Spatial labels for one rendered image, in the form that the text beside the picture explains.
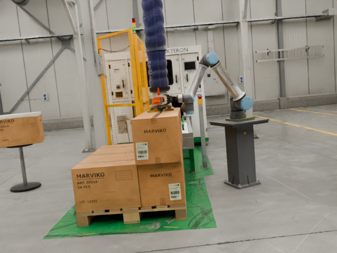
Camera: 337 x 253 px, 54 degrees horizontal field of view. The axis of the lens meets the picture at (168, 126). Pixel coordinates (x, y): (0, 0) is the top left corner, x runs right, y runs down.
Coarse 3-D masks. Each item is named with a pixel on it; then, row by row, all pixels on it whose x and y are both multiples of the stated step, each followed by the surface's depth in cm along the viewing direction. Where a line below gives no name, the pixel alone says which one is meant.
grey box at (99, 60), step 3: (96, 54) 472; (99, 54) 476; (96, 57) 472; (99, 57) 473; (96, 60) 473; (99, 60) 473; (102, 60) 490; (99, 63) 473; (102, 63) 489; (99, 66) 474; (102, 66) 487; (99, 69) 474; (102, 69) 486; (99, 72) 475; (102, 72) 484
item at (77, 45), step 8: (240, 0) 663; (240, 8) 667; (72, 16) 679; (240, 16) 674; (80, 40) 691; (248, 40) 671; (80, 48) 686; (248, 48) 673; (80, 56) 687; (248, 56) 675; (80, 64) 689; (248, 64) 676; (80, 72) 691; (248, 72) 678; (80, 80) 693; (248, 80) 680; (80, 88) 695; (248, 88) 682; (80, 96) 698; (88, 112) 706; (248, 112) 688; (88, 120) 703; (88, 128) 705; (88, 136) 707
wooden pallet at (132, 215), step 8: (128, 208) 296; (136, 208) 295; (144, 208) 295; (152, 208) 296; (160, 208) 295; (168, 208) 294; (176, 208) 294; (184, 208) 294; (80, 216) 298; (88, 216) 302; (128, 216) 297; (136, 216) 296; (176, 216) 295; (184, 216) 295; (80, 224) 299; (88, 224) 300
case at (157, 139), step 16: (160, 112) 336; (176, 112) 317; (144, 128) 281; (160, 128) 280; (176, 128) 279; (144, 144) 282; (160, 144) 281; (176, 144) 281; (144, 160) 284; (160, 160) 283; (176, 160) 282
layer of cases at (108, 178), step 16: (128, 144) 406; (96, 160) 323; (112, 160) 316; (128, 160) 309; (80, 176) 294; (96, 176) 294; (112, 176) 293; (128, 176) 292; (144, 176) 292; (160, 176) 291; (176, 176) 291; (80, 192) 296; (96, 192) 295; (112, 192) 295; (128, 192) 294; (144, 192) 294; (160, 192) 293; (176, 192) 293; (80, 208) 298; (96, 208) 297; (112, 208) 297
